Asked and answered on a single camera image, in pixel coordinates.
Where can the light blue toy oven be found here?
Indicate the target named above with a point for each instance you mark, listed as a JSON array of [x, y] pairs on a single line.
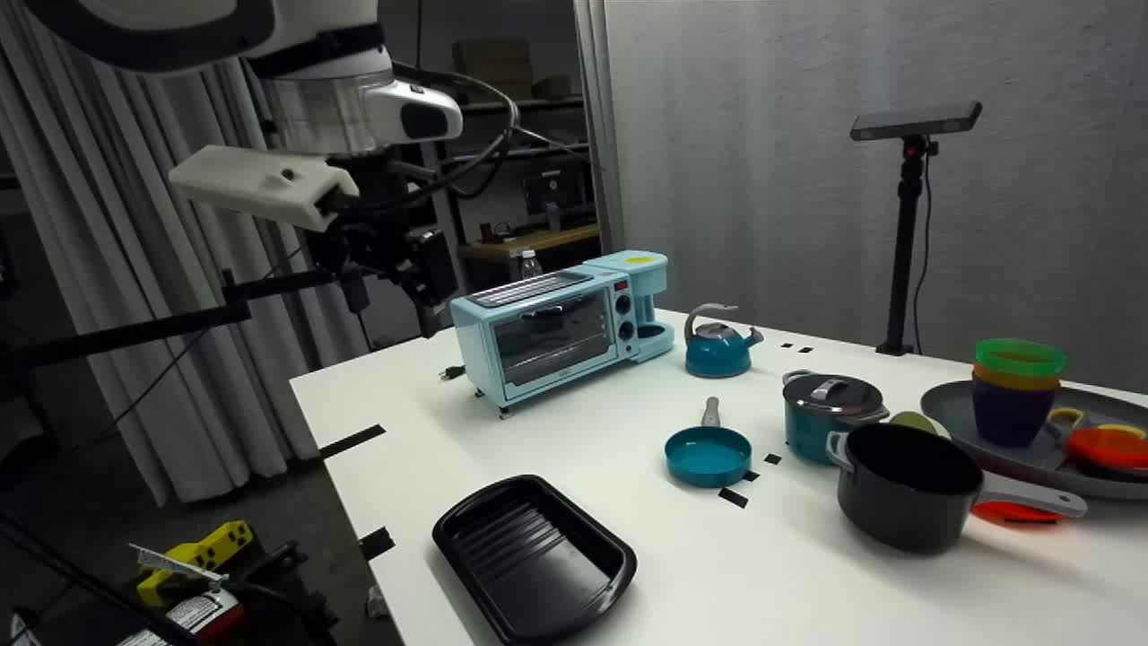
[[562, 336]]

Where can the black table edge clamp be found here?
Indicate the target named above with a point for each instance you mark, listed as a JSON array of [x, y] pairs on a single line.
[[378, 542]]

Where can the grey divided plate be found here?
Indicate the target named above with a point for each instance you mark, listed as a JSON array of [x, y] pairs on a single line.
[[952, 413]]

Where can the cream small dish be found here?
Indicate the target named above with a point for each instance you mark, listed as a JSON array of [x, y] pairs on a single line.
[[920, 421]]

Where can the large black tape piece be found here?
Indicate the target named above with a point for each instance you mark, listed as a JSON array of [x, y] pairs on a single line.
[[732, 498]]

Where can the black baking tray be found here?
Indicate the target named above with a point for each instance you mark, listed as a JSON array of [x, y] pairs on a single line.
[[533, 560]]

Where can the orange plastic disc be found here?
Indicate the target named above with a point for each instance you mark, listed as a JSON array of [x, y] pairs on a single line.
[[1105, 455]]

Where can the black tripod stand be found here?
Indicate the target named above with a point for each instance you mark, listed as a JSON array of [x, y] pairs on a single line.
[[906, 238]]

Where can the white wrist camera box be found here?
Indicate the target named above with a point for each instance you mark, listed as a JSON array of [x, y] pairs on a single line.
[[255, 184]]

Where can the orange plastic cup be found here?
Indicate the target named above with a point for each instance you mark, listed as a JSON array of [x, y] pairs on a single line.
[[1015, 387]]

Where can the grey backdrop curtain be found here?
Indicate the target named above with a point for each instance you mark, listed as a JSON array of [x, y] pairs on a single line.
[[775, 182]]

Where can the brown cardboard box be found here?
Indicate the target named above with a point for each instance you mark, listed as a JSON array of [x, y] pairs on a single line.
[[490, 65]]

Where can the narrow black tape piece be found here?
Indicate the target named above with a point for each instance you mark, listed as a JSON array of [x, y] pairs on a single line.
[[750, 475]]

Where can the white pleated curtain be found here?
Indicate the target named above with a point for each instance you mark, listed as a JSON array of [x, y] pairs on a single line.
[[74, 182]]

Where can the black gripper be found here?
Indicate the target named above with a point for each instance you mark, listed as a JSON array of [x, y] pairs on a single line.
[[365, 215]]

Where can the red white tool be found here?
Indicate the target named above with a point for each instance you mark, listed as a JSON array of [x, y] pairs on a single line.
[[201, 616]]

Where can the square black tape piece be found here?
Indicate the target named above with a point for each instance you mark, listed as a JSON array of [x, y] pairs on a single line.
[[773, 456]]

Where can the yellow hand tool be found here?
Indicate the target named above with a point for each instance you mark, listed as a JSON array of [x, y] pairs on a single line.
[[201, 552]]

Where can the small clear bottle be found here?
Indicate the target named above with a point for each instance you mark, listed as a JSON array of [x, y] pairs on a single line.
[[524, 262]]

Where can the black stereo camera bar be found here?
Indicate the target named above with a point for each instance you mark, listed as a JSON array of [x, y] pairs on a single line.
[[917, 119]]

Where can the red plastic disc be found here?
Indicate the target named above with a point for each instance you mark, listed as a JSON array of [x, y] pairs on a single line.
[[1011, 516]]

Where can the teal toy pot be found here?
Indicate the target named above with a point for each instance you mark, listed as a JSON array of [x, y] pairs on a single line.
[[807, 434]]

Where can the green plastic cup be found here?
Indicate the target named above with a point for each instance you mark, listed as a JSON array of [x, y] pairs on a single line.
[[1020, 361]]

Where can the teal toy kettle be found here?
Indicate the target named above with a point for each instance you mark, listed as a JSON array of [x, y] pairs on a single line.
[[716, 352]]

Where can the black boom pole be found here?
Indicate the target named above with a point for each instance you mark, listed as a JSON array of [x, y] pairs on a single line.
[[146, 323]]

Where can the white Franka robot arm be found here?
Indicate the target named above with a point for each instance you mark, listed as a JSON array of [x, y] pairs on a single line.
[[380, 93]]

